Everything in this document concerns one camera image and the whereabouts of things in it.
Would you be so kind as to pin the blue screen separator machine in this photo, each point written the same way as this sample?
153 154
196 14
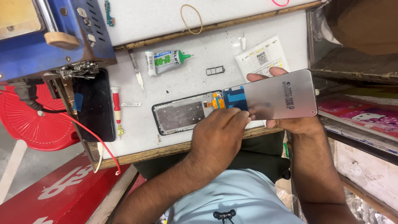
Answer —
62 28

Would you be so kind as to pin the black sim tray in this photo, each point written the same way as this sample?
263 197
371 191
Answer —
215 70

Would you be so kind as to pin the white glue tube green cap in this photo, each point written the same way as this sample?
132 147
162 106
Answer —
163 60

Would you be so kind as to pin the black earphones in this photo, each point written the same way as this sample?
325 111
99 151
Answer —
224 214

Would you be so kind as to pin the metal scalpel blade tool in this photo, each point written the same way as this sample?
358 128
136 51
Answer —
137 73

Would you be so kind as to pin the small green circuit board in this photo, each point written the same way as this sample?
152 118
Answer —
109 15

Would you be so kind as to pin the person's left hand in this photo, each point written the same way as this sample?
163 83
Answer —
214 140

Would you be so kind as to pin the person's right hand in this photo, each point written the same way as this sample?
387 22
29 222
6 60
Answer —
298 126

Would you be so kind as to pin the dark trousers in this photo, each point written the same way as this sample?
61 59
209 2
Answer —
261 158

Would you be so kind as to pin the red signboard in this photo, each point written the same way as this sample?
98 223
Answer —
62 193

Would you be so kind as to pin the white labelled packet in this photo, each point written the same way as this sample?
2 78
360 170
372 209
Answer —
261 57

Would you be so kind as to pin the black smartphone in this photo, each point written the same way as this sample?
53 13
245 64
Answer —
95 105

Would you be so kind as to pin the silver-backed phone display panel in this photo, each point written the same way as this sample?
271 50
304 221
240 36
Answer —
276 93

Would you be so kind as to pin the black phone frame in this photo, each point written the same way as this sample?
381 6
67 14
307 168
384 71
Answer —
178 115

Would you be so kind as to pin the red plastic stool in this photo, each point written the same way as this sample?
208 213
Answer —
31 124

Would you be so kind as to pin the wooden shelf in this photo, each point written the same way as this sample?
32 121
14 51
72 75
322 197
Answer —
357 68

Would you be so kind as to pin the red white screwdriver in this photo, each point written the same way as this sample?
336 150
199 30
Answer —
116 104

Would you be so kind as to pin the brown bag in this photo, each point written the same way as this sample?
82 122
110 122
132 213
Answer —
363 25

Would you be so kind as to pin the black power plug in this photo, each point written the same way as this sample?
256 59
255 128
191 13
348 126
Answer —
26 91

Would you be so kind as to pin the pink rubber band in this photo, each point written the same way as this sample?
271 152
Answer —
279 4

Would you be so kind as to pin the person's left fingers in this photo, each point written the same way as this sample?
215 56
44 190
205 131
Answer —
236 115

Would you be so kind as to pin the light blue shirt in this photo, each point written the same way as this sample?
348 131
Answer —
236 196

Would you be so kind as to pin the white nozzle cap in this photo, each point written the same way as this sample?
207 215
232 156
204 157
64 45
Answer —
243 43

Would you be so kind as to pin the tan rubber band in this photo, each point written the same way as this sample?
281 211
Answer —
181 18

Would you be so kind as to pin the heap of clear plastic packets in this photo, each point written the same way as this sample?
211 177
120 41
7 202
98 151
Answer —
363 208

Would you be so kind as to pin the pink cartoon printed box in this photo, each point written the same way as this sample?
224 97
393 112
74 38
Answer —
363 116

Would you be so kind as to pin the thin metal pry strip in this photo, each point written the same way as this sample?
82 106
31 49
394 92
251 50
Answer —
131 104

